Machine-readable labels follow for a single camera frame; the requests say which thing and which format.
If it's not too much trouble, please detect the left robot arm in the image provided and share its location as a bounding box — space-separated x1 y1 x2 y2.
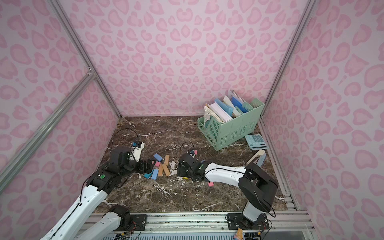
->
43 147 156 240

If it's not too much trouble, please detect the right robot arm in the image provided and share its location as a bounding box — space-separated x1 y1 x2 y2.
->
177 154 279 222

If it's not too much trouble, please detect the teal block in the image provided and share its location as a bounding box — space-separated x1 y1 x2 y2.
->
144 173 152 179

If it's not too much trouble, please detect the light blue block lower left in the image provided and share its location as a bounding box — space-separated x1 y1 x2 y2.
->
151 169 159 180

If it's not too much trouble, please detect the light blue block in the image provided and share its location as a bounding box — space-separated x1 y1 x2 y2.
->
151 169 159 180
153 153 163 162

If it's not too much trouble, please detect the light blue block upper left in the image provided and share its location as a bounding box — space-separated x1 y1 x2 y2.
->
153 153 163 162

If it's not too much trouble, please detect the wooden block lower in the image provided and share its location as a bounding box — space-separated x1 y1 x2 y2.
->
158 165 164 177

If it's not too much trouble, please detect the wooden block diagonal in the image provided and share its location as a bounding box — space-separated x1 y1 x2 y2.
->
162 164 171 177

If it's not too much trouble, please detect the upright wooden block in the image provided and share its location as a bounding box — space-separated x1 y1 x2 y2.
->
164 155 170 166

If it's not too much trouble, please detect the green plastic file basket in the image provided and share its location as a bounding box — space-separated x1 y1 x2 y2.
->
198 98 265 151

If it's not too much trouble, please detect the white papers stack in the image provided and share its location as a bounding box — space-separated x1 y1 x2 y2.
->
204 102 233 124

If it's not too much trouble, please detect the grey calculator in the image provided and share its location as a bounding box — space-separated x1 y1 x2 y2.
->
245 135 269 151

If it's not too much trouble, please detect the blue folder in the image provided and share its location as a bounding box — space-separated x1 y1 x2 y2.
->
231 96 248 113

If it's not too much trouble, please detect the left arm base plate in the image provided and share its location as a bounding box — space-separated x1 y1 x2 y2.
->
116 214 148 232

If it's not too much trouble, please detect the wooden box at right wall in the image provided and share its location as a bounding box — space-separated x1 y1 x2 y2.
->
246 150 267 167

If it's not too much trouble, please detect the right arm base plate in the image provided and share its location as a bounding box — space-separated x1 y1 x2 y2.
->
225 213 270 232

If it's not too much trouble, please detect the front aluminium rail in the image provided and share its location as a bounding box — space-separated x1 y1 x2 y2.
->
131 211 318 240

